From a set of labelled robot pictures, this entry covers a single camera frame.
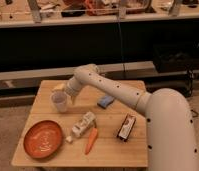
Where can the orange carrot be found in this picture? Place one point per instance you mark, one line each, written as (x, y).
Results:
(92, 137)

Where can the metal frame leg left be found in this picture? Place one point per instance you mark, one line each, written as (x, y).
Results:
(35, 10)

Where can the black box on shelf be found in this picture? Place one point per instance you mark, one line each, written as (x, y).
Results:
(174, 57)

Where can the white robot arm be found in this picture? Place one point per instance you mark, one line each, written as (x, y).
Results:
(170, 130)

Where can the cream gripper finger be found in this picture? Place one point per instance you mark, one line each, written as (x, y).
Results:
(73, 99)
(59, 87)

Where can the metal frame leg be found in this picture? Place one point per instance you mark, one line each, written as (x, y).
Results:
(35, 10)
(122, 9)

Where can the long wooden bench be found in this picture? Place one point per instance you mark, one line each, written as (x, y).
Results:
(16, 13)

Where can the metal frame leg middle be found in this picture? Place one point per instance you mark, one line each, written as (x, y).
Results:
(122, 9)

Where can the translucent white cup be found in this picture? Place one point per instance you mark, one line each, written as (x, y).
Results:
(59, 99)

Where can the blue sponge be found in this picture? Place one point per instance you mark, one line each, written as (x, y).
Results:
(105, 101)

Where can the white plastic bottle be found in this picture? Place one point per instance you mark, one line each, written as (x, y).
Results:
(80, 127)

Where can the dark chocolate bar package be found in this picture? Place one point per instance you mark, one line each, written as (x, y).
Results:
(126, 127)

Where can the orange tool on bench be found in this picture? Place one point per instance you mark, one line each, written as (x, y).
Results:
(101, 7)

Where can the orange ceramic bowl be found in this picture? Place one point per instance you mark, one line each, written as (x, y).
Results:
(43, 139)

